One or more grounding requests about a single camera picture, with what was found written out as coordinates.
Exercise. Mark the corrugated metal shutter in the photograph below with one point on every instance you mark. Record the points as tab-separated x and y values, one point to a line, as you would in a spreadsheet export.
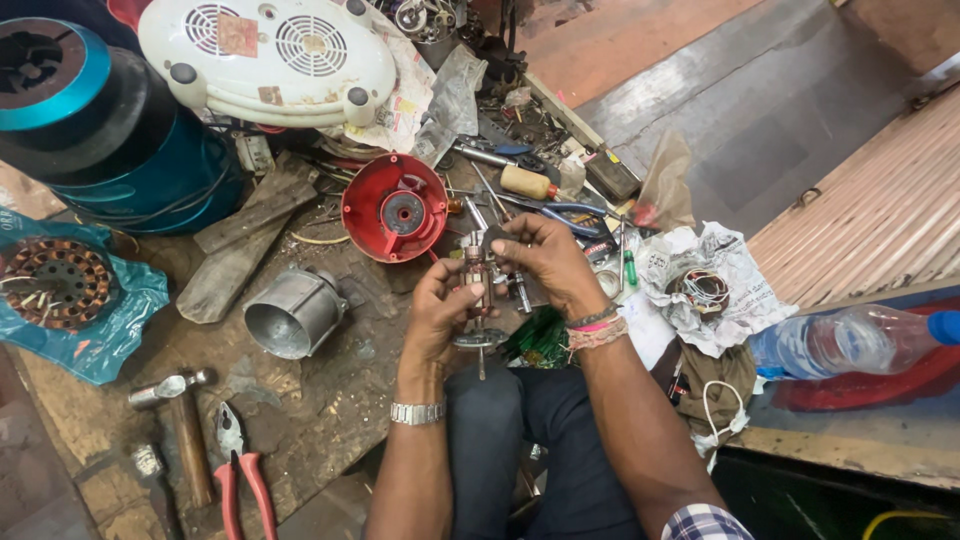
870	217

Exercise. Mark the copper wound stator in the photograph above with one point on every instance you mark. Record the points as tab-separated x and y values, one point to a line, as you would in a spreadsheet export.
56	283

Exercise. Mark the printed paper sheet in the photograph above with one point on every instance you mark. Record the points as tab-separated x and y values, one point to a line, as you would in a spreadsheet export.
397	97

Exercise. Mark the olive cloth bag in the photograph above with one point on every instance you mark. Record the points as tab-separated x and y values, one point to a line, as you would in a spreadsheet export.
712	382

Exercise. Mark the red round motor housing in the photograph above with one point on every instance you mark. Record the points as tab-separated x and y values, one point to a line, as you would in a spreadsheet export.
394	208

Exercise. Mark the brown plastic bag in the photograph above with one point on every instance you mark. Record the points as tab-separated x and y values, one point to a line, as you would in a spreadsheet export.
664	187

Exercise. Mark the clear plastic water bottle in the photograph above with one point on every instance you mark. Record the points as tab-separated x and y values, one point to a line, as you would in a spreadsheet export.
847	341

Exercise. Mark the white appliance base with vents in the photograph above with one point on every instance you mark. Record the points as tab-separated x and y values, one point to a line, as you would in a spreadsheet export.
266	56

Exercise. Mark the teal plastic bag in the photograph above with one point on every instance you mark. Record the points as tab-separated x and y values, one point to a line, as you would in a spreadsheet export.
112	337

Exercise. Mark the roll of clear tape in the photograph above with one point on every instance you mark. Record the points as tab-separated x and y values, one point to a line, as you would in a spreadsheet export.
608	283

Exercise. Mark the person's right hand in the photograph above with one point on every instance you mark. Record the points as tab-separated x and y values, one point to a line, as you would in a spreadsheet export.
551	259

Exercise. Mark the silver metal wristwatch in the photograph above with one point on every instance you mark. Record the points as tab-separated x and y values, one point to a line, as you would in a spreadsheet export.
418	412

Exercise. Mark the copper motor armature with shaft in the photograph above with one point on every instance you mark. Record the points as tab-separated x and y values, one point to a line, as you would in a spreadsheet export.
477	285

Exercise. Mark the worn wooden plank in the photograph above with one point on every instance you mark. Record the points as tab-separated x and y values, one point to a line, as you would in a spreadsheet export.
240	240

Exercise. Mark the small dark hammer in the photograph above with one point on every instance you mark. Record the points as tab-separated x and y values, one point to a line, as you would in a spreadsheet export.
154	480

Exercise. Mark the clear crumpled plastic bag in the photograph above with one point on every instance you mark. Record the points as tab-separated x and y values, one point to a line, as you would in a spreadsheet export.
454	101

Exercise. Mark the thread and bead wristbands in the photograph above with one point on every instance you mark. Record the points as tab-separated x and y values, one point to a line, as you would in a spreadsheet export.
596	328

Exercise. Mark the silver metal cylinder housing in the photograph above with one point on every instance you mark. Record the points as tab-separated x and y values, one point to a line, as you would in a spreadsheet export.
292	315

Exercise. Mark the person's dark trousers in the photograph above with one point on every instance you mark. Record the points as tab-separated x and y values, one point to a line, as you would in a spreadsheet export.
540	450

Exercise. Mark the person's left hand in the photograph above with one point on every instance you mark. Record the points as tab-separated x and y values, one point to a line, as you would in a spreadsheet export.
435	315

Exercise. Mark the crumpled white newspaper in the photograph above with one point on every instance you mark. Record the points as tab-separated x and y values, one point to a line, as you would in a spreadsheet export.
739	300

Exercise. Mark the heap of metal parts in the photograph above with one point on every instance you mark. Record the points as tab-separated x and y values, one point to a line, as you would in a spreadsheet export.
510	112

